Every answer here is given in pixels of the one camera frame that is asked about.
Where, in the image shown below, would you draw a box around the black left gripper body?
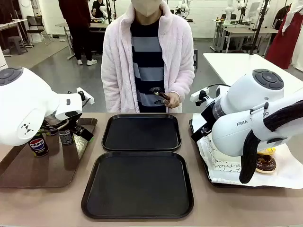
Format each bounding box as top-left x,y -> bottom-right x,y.
55,117 -> 82,133

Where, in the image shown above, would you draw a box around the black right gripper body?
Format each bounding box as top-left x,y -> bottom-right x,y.
200,110 -> 215,131

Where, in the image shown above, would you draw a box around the metal serving tongs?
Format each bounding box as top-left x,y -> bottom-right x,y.
149,87 -> 171,106

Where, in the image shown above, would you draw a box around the glazed yellow ring donut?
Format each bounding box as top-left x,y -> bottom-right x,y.
257,147 -> 277,156

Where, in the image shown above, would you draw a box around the person's right forearm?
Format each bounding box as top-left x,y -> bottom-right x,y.
101,68 -> 122,114

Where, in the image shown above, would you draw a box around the person's left forearm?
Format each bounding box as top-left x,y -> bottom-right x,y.
169,68 -> 196,101

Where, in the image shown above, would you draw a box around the person's left hand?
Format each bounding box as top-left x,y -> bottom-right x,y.
166,92 -> 182,110

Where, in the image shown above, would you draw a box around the flat printed paper donut box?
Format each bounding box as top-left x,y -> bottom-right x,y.
203,136 -> 243,175

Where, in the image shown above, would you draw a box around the black tray under paper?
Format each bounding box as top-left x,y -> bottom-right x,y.
188,119 -> 303,189

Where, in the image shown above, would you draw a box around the small black serving tray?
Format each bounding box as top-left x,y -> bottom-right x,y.
101,113 -> 182,152

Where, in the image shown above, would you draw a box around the white table with grey leg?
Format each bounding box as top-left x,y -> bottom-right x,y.
202,52 -> 303,95

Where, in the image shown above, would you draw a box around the large black serving tray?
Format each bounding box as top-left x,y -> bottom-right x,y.
80,151 -> 195,219

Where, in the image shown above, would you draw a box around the navy grey striped shirt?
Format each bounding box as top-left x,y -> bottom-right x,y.
130,17 -> 171,114

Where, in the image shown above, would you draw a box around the person in pink jacket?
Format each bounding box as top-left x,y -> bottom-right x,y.
100,0 -> 196,114

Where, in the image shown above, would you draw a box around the white paper sheet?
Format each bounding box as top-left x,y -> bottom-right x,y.
192,113 -> 303,190

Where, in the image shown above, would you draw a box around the grey plastic stool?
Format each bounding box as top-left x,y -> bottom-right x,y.
7,35 -> 28,55

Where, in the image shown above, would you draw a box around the grey background workbench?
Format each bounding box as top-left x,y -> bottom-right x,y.
211,18 -> 280,54

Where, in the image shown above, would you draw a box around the grey background table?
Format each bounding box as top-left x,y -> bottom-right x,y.
54,21 -> 110,61

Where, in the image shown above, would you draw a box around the bystander in dark red sweater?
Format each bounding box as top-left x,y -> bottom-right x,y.
58,0 -> 98,66

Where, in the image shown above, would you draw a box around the black office chair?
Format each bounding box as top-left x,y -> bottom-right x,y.
26,15 -> 52,46

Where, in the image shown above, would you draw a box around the mannequin in red dress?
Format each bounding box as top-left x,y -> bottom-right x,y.
265,0 -> 303,70

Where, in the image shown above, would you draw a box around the white side desk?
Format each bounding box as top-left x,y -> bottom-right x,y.
0,18 -> 29,58

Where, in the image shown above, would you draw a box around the bystander in black clothes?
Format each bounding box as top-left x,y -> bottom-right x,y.
91,0 -> 105,18

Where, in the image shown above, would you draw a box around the beige face mask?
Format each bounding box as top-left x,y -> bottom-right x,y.
130,0 -> 164,18

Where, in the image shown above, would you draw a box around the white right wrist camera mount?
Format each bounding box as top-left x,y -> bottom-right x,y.
190,87 -> 210,106

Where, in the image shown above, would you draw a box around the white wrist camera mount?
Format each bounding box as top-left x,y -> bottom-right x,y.
76,87 -> 95,105
190,87 -> 210,106

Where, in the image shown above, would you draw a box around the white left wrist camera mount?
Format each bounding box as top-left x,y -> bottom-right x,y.
76,87 -> 95,105

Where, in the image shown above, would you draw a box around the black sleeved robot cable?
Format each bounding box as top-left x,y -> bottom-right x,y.
239,99 -> 303,185

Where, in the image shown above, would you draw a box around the brown plastic tray with handles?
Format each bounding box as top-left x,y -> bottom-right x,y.
0,117 -> 98,189

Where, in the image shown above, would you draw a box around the chocolate sprinkled ring donut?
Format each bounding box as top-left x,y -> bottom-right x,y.
255,154 -> 277,174

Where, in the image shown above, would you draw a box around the black camera stand pole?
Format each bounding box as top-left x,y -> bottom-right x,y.
245,0 -> 272,56

